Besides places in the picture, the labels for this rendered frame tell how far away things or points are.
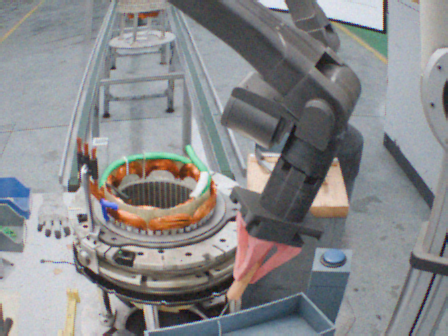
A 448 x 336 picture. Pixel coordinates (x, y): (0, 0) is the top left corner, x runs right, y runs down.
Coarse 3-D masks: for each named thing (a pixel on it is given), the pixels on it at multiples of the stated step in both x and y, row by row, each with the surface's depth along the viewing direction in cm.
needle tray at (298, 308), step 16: (272, 304) 80; (288, 304) 82; (304, 304) 81; (208, 320) 76; (224, 320) 78; (240, 320) 79; (256, 320) 81; (272, 320) 82; (288, 320) 82; (304, 320) 82; (320, 320) 77
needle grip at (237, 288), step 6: (258, 264) 68; (252, 270) 68; (246, 276) 68; (252, 276) 69; (234, 282) 69; (240, 282) 69; (246, 282) 69; (234, 288) 69; (240, 288) 69; (228, 294) 69; (234, 294) 69; (240, 294) 69
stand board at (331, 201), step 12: (252, 168) 117; (264, 168) 117; (336, 168) 118; (252, 180) 113; (264, 180) 113; (336, 180) 114; (324, 192) 109; (336, 192) 110; (312, 204) 106; (324, 204) 106; (336, 204) 106; (348, 204) 106; (324, 216) 106; (336, 216) 106
